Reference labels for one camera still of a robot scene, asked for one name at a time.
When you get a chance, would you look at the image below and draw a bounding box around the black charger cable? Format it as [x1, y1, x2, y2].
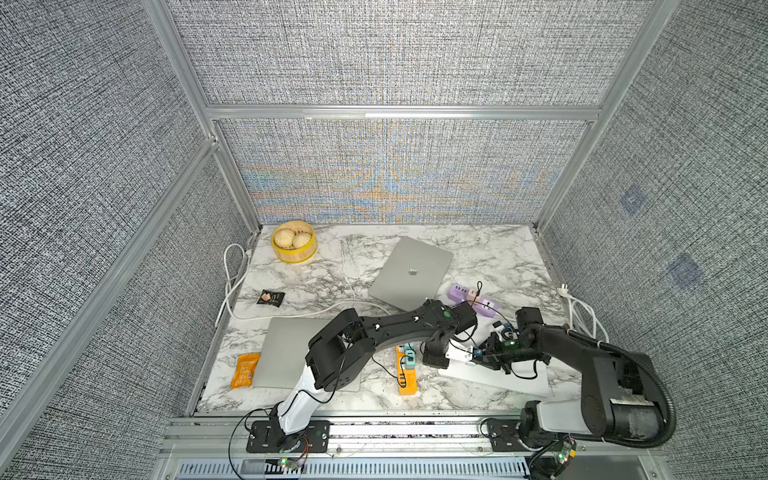
[370, 353, 402, 380]

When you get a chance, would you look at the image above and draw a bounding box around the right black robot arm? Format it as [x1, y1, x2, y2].
[473, 307, 677, 449]

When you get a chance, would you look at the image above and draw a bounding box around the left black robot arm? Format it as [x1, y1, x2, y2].
[270, 300, 477, 436]

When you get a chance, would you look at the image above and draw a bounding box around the teal charger plug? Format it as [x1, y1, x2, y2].
[401, 343, 416, 370]

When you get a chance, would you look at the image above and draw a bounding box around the silver laptop front right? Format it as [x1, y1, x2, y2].
[438, 350, 551, 397]

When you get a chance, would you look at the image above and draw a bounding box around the silver laptop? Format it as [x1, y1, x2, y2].
[251, 317, 328, 390]
[438, 350, 551, 397]
[368, 237, 454, 311]

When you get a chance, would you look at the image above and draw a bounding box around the silver laptop at back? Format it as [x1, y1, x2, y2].
[368, 237, 454, 311]

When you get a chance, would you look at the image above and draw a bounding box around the silver laptop front left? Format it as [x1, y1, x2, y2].
[251, 317, 328, 390]

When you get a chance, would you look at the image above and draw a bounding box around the orange power strip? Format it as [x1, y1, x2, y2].
[396, 345, 418, 396]

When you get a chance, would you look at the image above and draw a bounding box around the purple power strip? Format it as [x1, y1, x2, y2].
[447, 284, 498, 318]

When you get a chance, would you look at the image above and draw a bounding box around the small black snack packet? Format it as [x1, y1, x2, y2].
[257, 290, 285, 308]

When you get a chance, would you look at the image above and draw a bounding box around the right steamed bun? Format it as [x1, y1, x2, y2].
[292, 232, 312, 249]

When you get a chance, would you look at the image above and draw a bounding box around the steamed bun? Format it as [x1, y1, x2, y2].
[292, 232, 312, 249]
[273, 228, 296, 250]

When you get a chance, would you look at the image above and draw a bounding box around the yellow wooden steamer basket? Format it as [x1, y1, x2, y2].
[271, 220, 318, 264]

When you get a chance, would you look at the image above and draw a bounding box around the orange snack packet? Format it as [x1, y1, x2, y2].
[230, 353, 261, 389]

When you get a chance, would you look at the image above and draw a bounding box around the left steamed bun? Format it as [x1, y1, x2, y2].
[273, 228, 296, 250]

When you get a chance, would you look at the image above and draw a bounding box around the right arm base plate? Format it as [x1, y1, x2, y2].
[479, 418, 538, 453]

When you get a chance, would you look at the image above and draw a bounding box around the white power strip cable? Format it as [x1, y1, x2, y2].
[556, 283, 611, 344]

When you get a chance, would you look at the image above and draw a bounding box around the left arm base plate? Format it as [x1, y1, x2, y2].
[246, 420, 331, 455]

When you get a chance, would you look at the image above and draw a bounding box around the white cable at left edge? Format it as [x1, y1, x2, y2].
[214, 242, 397, 328]

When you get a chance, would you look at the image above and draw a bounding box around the aluminium front rail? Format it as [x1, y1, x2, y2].
[150, 412, 673, 479]

